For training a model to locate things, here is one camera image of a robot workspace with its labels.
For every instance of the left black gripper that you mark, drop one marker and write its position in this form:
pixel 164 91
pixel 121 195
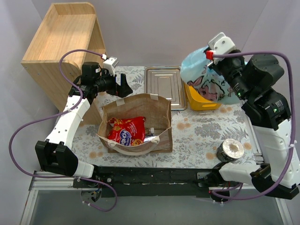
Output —
pixel 118 86

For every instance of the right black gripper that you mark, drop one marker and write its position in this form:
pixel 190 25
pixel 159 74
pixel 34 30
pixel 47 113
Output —
pixel 216 66

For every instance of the blue cartoon plastic bag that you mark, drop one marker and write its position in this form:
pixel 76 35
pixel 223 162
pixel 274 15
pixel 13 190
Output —
pixel 211 86

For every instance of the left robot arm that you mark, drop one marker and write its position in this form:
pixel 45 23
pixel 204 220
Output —
pixel 54 153

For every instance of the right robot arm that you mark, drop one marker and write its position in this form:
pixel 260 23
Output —
pixel 272 118

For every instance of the brown paper tote bag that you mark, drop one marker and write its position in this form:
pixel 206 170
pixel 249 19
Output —
pixel 156 110

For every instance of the metal tray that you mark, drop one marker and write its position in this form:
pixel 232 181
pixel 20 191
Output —
pixel 166 82

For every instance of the red cookie snack packet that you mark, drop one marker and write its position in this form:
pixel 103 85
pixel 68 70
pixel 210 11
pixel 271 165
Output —
pixel 128 132

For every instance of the yellow plastic basket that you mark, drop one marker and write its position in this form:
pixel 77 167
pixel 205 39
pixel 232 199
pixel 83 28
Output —
pixel 197 102

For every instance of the small silver bottle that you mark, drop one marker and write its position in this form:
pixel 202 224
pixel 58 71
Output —
pixel 149 134

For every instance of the floral table mat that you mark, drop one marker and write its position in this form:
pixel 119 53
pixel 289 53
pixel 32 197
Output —
pixel 196 136

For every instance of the wooden shelf unit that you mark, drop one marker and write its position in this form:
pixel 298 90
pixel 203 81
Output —
pixel 68 36

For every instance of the grey tape roll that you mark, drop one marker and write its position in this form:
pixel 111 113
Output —
pixel 230 150

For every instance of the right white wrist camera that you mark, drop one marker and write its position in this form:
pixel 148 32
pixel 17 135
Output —
pixel 219 45

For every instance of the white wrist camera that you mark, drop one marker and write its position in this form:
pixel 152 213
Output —
pixel 110 64
pixel 219 45

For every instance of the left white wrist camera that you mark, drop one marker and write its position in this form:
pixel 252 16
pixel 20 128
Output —
pixel 110 64

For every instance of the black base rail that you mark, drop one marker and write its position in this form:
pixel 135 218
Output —
pixel 146 181

